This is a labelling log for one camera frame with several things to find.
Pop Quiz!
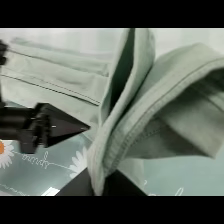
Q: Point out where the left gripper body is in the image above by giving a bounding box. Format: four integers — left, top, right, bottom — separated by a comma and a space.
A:
0, 105, 45, 155

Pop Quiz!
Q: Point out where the pale green shirt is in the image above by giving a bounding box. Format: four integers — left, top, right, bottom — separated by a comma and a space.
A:
0, 28, 224, 197

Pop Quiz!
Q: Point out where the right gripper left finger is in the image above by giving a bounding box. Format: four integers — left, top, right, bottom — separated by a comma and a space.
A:
55, 167, 95, 197

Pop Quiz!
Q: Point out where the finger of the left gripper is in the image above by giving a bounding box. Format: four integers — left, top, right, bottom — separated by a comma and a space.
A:
42, 125, 92, 150
33, 102, 92, 130

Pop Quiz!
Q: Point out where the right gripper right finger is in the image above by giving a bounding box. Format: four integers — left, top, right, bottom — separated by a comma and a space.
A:
102, 169, 148, 197

